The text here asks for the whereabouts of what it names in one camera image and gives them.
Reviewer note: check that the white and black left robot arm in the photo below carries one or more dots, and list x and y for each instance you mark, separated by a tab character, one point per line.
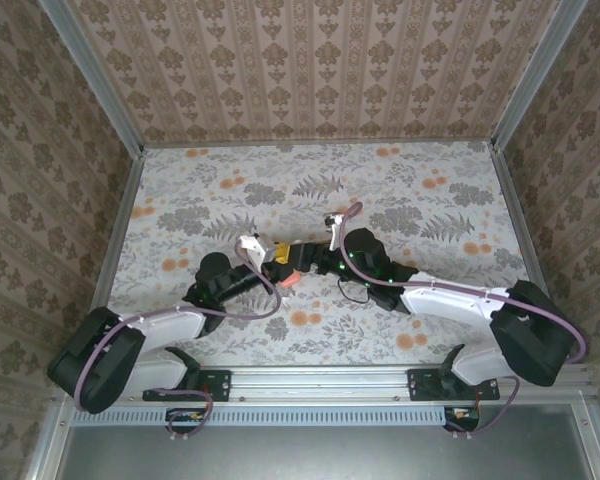
170	327

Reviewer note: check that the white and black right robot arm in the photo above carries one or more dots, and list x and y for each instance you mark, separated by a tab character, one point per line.
445	302

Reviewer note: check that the grey metal sheet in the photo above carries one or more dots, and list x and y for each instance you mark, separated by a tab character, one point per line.
330	455

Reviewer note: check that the aluminium table side rail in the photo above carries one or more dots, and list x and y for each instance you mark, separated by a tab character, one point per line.
125	220
520	225

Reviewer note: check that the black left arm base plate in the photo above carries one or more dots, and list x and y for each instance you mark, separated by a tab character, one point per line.
220	385

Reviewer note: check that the aluminium table end rail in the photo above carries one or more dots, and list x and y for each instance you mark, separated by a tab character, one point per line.
320	144

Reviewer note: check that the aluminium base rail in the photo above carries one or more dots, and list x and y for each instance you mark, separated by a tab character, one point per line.
320	385

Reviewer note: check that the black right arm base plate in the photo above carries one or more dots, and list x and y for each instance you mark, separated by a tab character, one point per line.
420	385

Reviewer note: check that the aluminium corner post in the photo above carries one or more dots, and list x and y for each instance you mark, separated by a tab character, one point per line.
535	80
95	85

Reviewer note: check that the aluminium frame bar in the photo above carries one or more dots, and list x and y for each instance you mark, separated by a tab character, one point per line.
47	445
592	440

